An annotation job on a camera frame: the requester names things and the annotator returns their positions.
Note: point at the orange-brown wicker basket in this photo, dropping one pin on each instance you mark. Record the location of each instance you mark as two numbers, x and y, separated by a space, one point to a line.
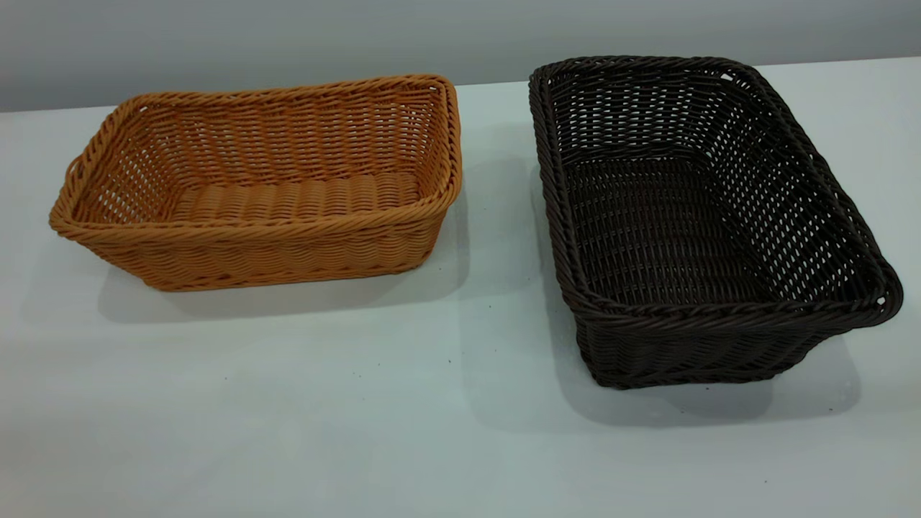
324 144

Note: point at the dark brown wicker basket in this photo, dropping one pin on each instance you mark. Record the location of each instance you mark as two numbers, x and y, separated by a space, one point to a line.
647 216

